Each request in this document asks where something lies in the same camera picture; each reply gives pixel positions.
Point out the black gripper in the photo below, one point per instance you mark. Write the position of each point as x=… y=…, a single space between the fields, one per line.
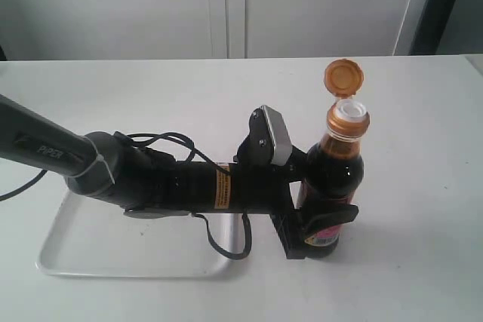
x=259 y=187

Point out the dark soy sauce bottle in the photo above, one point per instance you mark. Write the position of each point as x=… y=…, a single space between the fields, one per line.
x=334 y=166

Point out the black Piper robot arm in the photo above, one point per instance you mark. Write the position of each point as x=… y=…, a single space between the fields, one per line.
x=152 y=176

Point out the white plastic tray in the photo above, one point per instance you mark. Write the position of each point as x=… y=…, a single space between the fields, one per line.
x=92 y=239

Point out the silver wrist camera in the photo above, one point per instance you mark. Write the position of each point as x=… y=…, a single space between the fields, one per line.
x=281 y=142

